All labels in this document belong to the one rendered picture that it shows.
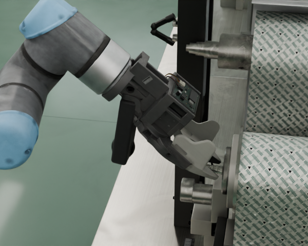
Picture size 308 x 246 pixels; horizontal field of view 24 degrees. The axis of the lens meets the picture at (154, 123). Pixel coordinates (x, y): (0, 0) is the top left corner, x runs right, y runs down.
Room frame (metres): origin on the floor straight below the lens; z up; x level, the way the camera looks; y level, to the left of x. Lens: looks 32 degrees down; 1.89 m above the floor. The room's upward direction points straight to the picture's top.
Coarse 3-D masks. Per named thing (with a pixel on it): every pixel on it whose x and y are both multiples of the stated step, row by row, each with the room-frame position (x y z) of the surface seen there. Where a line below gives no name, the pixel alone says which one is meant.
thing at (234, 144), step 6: (234, 138) 0.91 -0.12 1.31; (234, 144) 0.89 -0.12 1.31; (234, 150) 0.88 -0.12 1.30; (234, 156) 0.87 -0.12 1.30; (234, 162) 0.87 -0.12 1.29; (234, 168) 0.86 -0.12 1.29; (228, 174) 0.86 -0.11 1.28; (234, 174) 0.85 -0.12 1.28; (228, 180) 0.85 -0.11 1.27; (234, 180) 0.85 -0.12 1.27; (228, 186) 0.85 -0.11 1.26; (228, 192) 0.85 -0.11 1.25; (228, 198) 0.85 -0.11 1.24; (228, 204) 0.85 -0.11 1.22
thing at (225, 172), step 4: (228, 148) 0.91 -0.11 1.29; (228, 152) 0.90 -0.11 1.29; (224, 156) 0.89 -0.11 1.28; (228, 156) 0.89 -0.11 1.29; (224, 160) 0.89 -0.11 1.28; (228, 160) 0.89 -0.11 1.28; (224, 164) 0.88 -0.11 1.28; (228, 164) 0.88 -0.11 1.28; (224, 168) 0.88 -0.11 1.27; (228, 168) 0.88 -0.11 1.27; (224, 172) 0.87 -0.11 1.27; (228, 172) 0.87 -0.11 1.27; (224, 176) 0.87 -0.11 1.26; (224, 180) 0.87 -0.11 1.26; (224, 184) 0.87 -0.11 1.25; (224, 188) 0.87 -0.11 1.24; (224, 192) 0.87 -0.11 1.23
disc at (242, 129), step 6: (240, 132) 0.90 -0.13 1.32; (240, 138) 0.89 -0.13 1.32; (240, 144) 0.87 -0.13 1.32; (240, 150) 0.87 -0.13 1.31; (240, 156) 0.86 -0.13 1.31; (234, 186) 0.83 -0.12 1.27; (234, 192) 0.83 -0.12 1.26; (234, 198) 0.83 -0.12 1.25; (234, 204) 0.83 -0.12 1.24; (234, 210) 0.83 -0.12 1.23; (234, 216) 0.84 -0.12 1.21
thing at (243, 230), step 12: (240, 228) 0.84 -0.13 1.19; (252, 228) 0.83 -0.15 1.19; (264, 228) 0.83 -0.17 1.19; (276, 228) 0.83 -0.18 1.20; (288, 228) 0.83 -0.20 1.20; (300, 228) 0.82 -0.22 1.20; (240, 240) 0.84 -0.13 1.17; (252, 240) 0.83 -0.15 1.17; (264, 240) 0.83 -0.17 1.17; (276, 240) 0.83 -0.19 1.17; (288, 240) 0.82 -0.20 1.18; (300, 240) 0.82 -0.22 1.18
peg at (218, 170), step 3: (207, 165) 0.89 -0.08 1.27; (210, 165) 0.89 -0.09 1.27; (213, 165) 0.89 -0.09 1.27; (216, 165) 0.89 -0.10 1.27; (210, 168) 0.89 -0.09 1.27; (213, 168) 0.89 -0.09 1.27; (216, 168) 0.89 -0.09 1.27; (219, 168) 0.89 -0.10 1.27; (222, 168) 0.89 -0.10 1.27; (216, 171) 0.88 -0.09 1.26; (219, 171) 0.88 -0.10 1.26; (219, 174) 0.88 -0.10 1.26
